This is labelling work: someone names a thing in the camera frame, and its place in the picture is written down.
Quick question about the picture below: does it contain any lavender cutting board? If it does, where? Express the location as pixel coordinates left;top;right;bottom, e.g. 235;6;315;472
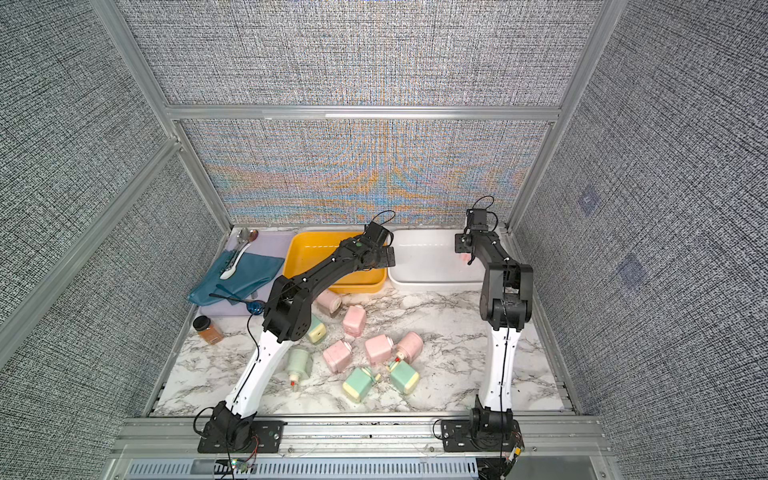
194;231;296;317

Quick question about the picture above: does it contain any teal cloth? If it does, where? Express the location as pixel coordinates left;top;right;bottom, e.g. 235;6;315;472
187;251;284;306

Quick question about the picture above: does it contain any green sharpener front right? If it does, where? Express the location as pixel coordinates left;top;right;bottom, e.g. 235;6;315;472
387;358;420;395

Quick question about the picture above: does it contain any green sharpener front left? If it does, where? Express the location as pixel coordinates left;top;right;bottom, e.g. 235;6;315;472
342;367;380;403

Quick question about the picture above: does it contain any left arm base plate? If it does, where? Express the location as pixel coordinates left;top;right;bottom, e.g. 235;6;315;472
197;419;284;454

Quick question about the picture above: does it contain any aluminium front rail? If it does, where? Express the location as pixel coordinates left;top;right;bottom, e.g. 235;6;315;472
108;411;615;459

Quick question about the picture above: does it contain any white plastic tray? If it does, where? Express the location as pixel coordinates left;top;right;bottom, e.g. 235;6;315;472
387;229;485;292

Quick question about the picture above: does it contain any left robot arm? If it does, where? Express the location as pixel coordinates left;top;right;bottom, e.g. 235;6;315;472
193;221;396;454

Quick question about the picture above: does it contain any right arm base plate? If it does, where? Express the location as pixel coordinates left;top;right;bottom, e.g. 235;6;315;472
437;418;525;454

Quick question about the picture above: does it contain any spice jar black lid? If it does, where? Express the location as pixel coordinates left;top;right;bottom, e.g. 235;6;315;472
192;315;224;345

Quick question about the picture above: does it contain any yellow plastic tray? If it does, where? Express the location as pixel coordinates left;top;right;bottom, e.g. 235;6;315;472
283;231;387;294

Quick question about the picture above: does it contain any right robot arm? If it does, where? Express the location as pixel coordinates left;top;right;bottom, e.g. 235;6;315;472
455;206;533;452

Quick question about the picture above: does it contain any white spoon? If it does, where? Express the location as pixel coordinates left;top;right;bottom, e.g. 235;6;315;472
219;242;250;280

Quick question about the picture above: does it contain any metal spoon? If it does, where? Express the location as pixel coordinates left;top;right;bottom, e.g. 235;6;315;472
231;228;259;252

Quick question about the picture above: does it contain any green sharpener upper left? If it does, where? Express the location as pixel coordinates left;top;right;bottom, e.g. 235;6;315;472
306;315;327;345

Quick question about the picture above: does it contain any green sharpener lying left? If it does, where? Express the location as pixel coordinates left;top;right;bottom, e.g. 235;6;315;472
286;348;313;391

